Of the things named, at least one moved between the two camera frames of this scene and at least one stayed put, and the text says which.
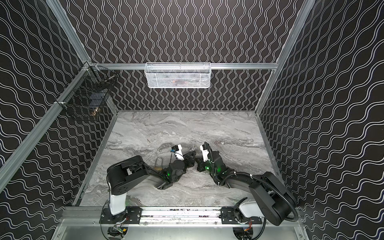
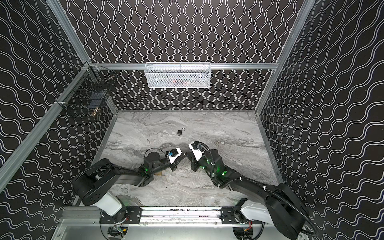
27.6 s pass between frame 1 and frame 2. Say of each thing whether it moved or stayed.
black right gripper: stayed
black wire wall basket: stayed
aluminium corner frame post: stayed
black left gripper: moved
